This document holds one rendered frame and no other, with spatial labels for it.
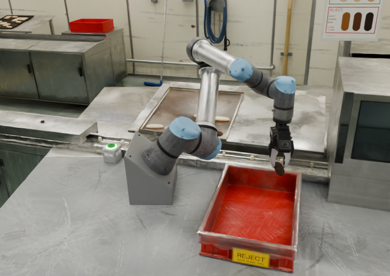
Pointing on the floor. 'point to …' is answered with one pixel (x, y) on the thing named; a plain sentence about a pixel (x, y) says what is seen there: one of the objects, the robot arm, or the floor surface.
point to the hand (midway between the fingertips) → (279, 165)
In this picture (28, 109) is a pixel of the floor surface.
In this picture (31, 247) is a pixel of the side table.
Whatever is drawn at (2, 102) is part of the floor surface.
